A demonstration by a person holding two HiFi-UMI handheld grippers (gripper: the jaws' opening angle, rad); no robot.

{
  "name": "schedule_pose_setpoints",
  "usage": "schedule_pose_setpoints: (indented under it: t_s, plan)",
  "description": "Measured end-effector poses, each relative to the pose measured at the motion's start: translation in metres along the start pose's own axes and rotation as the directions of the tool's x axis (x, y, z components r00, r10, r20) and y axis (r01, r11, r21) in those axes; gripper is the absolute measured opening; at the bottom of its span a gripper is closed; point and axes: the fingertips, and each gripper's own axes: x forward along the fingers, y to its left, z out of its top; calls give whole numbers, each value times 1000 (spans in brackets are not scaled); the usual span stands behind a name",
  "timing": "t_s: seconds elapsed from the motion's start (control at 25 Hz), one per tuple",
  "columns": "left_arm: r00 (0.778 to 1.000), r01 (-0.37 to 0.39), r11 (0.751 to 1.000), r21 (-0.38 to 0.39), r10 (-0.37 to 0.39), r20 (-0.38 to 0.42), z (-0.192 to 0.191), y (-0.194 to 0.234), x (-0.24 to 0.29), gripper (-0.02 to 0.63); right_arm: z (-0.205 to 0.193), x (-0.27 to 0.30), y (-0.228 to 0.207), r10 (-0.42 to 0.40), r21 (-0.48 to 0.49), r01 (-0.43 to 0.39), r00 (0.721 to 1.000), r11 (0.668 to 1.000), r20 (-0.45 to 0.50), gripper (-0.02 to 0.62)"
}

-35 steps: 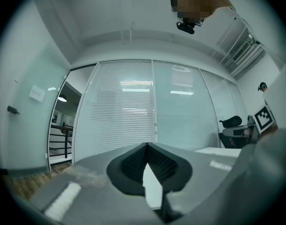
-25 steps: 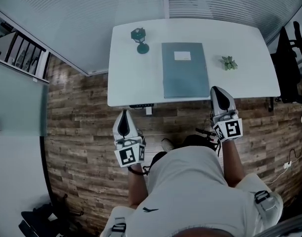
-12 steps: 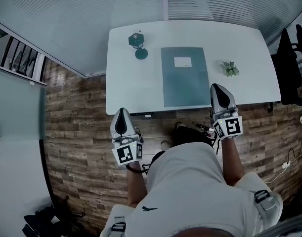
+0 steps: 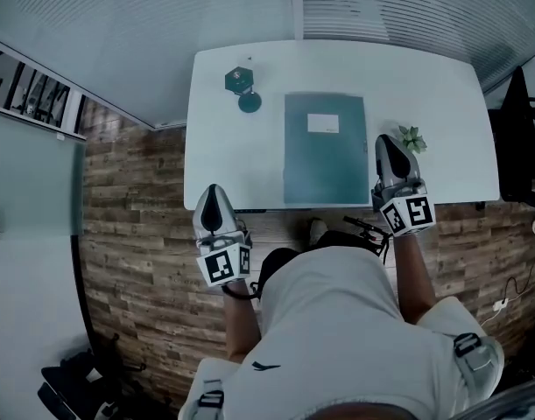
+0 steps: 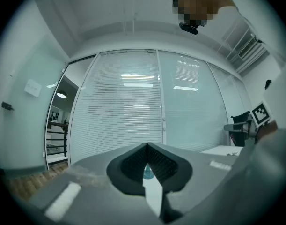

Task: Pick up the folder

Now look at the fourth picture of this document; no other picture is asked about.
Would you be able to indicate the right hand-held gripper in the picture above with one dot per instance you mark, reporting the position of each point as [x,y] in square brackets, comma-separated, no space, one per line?
[398,191]

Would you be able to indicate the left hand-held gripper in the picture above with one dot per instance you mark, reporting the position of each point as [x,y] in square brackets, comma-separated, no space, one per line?
[219,243]

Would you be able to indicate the teal folder with white label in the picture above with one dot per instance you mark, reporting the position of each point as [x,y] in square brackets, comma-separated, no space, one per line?
[324,164]

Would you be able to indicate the person's left forearm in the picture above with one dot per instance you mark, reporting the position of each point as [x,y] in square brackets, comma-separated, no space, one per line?
[242,326]

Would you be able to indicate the person's right forearm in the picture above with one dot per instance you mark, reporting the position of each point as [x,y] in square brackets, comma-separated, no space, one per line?
[413,274]

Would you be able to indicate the small green potted plant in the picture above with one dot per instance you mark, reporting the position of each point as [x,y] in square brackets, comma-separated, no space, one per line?
[412,139]

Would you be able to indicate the person's black trousers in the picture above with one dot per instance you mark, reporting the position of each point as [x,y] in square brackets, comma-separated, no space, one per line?
[337,239]

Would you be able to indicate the person's light shoe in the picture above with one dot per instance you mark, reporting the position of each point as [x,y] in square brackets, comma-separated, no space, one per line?
[318,229]

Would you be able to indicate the black office chair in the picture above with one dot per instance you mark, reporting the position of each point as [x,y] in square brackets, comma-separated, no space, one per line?
[514,147]

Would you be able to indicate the person's white shirt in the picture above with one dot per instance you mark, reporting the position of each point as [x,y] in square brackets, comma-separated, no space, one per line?
[332,335]

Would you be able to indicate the frosted glass door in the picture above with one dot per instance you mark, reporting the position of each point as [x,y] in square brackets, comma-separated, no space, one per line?
[30,173]

